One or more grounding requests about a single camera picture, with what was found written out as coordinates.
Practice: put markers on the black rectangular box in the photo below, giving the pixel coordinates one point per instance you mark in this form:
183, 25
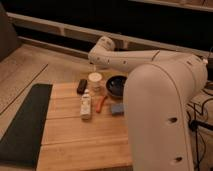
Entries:
82, 86

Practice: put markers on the orange carrot toy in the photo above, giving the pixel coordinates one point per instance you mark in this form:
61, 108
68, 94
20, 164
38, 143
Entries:
100, 103

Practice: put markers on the white plastic bottle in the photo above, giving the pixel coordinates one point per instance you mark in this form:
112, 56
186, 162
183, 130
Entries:
85, 110

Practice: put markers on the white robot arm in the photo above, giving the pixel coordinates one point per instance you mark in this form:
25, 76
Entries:
159, 85

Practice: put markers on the blue sponge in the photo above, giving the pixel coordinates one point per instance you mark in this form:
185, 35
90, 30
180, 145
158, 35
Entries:
117, 109

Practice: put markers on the black floor mat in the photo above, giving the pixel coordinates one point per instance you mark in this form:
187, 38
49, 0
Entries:
20, 145

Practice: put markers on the white ceramic cup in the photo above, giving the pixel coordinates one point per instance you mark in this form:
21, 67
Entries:
95, 79

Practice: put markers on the dark ceramic bowl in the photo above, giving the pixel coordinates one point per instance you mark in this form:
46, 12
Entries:
115, 86

